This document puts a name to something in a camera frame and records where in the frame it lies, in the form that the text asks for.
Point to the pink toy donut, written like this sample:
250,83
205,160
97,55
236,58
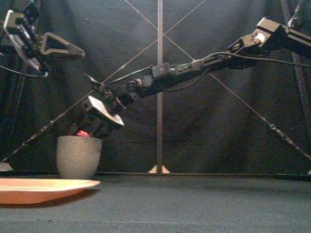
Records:
83,133

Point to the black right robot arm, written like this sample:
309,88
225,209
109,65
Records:
244,45

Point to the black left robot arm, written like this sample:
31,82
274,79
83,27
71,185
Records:
5,45

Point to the grey bowl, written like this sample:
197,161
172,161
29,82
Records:
78,157

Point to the orange plate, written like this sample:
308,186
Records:
38,189

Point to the vertical metal frame pole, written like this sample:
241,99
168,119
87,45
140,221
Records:
160,127

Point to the frame corner foot bracket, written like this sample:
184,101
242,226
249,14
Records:
5,166

